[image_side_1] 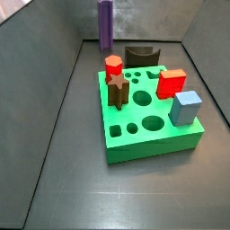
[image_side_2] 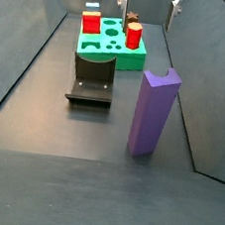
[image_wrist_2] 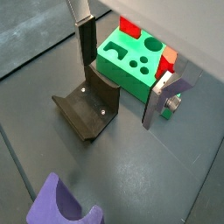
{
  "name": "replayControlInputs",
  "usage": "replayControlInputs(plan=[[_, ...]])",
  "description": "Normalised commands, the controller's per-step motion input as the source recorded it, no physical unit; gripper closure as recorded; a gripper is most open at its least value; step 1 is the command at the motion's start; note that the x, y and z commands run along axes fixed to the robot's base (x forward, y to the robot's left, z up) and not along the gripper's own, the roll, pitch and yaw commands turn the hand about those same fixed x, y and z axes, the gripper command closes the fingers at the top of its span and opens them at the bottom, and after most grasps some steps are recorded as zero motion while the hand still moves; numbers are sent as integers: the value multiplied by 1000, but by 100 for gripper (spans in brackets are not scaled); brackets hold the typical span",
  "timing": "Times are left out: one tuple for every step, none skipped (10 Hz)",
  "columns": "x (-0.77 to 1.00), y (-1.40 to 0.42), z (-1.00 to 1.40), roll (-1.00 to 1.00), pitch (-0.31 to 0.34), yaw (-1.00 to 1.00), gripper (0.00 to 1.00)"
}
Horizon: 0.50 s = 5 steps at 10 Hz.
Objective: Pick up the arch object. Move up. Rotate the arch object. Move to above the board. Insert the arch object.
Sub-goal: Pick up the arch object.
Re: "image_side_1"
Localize purple arch block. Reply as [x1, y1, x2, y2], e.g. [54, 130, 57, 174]
[97, 0, 113, 50]

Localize green shape sorter board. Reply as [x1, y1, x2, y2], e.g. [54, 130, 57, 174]
[98, 66, 204, 164]

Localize brown star block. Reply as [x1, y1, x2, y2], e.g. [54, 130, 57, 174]
[108, 74, 129, 111]

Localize red hexagonal prism block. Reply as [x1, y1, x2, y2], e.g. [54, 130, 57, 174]
[105, 55, 122, 83]

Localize red rectangular block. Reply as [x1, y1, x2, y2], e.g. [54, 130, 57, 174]
[156, 69, 187, 100]

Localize light blue cube block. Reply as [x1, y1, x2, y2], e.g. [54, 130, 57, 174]
[169, 91, 202, 127]

